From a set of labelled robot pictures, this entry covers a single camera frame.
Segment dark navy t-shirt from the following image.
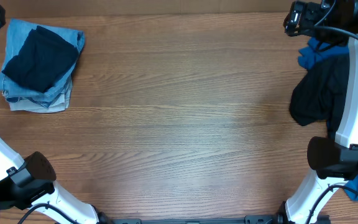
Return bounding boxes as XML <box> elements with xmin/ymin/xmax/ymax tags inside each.
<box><xmin>2</xmin><ymin>26</ymin><xmax>79</xmax><ymax>93</ymax></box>

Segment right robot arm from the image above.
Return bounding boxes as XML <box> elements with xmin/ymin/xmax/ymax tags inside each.
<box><xmin>246</xmin><ymin>1</ymin><xmax>358</xmax><ymax>223</ymax></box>

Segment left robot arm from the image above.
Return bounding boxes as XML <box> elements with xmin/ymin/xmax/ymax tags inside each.
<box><xmin>0</xmin><ymin>5</ymin><xmax>110</xmax><ymax>224</ymax></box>

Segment folded light blue jeans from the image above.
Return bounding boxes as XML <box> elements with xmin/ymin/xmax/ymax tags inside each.
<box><xmin>0</xmin><ymin>19</ymin><xmax>85</xmax><ymax>108</ymax></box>

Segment black t-shirt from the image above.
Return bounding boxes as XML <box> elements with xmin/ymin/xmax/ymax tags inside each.
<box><xmin>289</xmin><ymin>54</ymin><xmax>350</xmax><ymax>139</ymax></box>

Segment folded white cloth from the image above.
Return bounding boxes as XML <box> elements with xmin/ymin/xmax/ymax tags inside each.
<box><xmin>9</xmin><ymin>78</ymin><xmax>73</xmax><ymax>113</ymax></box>

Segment bright blue shirt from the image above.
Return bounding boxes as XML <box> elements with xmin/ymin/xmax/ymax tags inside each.
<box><xmin>298</xmin><ymin>38</ymin><xmax>358</xmax><ymax>191</ymax></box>

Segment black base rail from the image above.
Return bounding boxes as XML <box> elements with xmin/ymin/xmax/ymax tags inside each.
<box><xmin>104</xmin><ymin>214</ymin><xmax>331</xmax><ymax>224</ymax></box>

